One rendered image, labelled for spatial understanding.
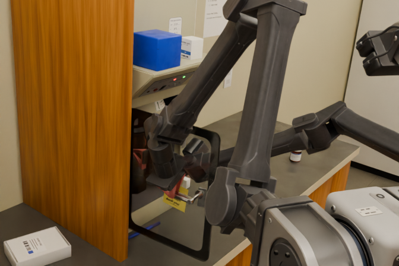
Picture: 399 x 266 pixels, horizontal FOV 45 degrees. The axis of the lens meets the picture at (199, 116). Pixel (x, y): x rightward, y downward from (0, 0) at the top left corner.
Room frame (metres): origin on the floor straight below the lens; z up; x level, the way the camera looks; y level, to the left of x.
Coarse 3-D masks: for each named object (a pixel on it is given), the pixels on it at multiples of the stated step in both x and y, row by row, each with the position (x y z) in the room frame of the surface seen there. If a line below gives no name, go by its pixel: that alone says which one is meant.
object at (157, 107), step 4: (160, 100) 1.47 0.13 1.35; (148, 104) 1.43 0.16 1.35; (152, 104) 1.43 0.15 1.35; (156, 104) 1.44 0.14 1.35; (160, 104) 1.46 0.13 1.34; (164, 104) 1.49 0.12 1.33; (136, 108) 1.41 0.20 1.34; (140, 108) 1.41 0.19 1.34; (144, 108) 1.42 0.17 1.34; (148, 108) 1.42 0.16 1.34; (152, 108) 1.43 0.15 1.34; (156, 108) 1.44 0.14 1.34; (160, 108) 1.45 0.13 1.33; (152, 112) 1.42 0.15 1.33; (156, 112) 1.43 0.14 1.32
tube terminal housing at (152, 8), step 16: (144, 0) 1.35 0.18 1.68; (160, 0) 1.41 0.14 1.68; (176, 0) 1.47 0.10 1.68; (192, 0) 1.53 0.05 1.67; (144, 16) 1.35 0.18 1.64; (160, 16) 1.41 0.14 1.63; (176, 16) 1.47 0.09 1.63; (192, 16) 1.53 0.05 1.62; (192, 32) 1.54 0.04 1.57; (144, 96) 1.36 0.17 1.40; (160, 96) 1.42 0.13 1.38
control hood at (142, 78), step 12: (180, 60) 1.39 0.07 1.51; (192, 60) 1.41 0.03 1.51; (132, 72) 1.26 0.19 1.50; (144, 72) 1.24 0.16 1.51; (156, 72) 1.24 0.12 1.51; (168, 72) 1.27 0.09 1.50; (180, 72) 1.33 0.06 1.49; (132, 84) 1.26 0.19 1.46; (144, 84) 1.24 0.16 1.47; (132, 96) 1.27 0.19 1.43
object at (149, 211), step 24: (144, 120) 1.25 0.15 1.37; (144, 144) 1.25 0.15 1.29; (192, 144) 1.17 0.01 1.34; (216, 144) 1.13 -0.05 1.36; (144, 168) 1.25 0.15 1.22; (192, 168) 1.17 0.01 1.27; (216, 168) 1.13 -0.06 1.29; (144, 192) 1.24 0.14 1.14; (192, 192) 1.16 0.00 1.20; (144, 216) 1.24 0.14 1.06; (168, 216) 1.20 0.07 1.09; (192, 216) 1.16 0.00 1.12; (168, 240) 1.20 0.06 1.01; (192, 240) 1.16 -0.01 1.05
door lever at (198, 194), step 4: (176, 192) 1.14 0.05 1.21; (196, 192) 1.15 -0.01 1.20; (200, 192) 1.15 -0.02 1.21; (176, 196) 1.13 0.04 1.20; (180, 196) 1.12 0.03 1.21; (184, 196) 1.12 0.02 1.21; (188, 196) 1.12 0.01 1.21; (196, 196) 1.13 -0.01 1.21; (200, 196) 1.15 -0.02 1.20; (184, 200) 1.12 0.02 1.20; (188, 200) 1.11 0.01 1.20; (192, 200) 1.11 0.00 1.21
